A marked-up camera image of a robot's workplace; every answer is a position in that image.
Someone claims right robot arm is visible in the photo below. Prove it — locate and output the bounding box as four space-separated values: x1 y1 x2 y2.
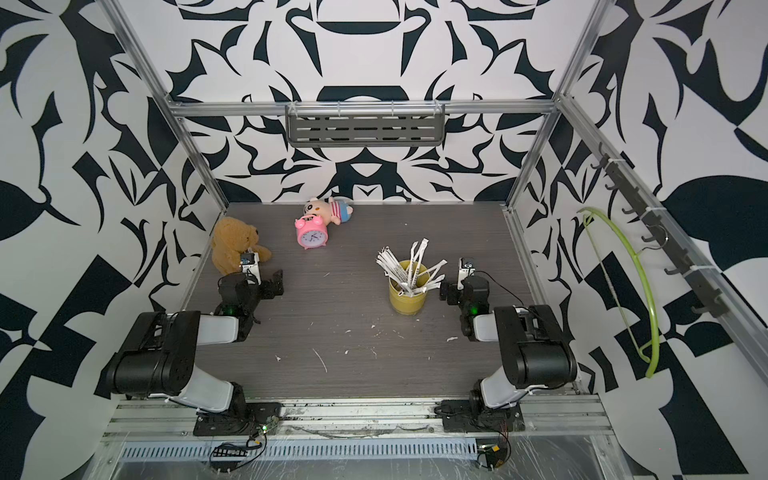
434 276 577 433

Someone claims brown teddy bear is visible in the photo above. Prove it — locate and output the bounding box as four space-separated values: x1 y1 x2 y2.
211 217 272 275

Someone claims white cable duct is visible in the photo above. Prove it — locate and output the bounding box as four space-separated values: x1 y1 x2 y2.
120 438 479 462

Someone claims bundle of wrapped straws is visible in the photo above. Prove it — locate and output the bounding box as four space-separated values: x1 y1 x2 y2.
376 238 447 298

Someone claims yellow plastic cup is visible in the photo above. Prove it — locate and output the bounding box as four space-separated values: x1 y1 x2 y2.
389 264 429 316

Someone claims grey slotted wall shelf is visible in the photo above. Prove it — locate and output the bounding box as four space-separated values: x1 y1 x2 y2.
285 101 446 148

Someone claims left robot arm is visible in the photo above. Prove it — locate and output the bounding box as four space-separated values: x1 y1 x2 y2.
99 269 284 437

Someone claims black wall hook rail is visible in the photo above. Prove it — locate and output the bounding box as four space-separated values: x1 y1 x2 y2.
593 143 731 318

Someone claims green plastic hanger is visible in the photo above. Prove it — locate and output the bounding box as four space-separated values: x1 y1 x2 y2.
577 206 661 379

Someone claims pink alarm clock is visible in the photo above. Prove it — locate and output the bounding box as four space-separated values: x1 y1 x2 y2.
294 214 329 250

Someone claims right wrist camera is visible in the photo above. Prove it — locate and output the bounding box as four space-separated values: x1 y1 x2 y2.
457 257 475 290

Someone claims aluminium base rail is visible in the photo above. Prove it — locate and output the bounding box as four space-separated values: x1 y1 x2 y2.
102 393 613 441

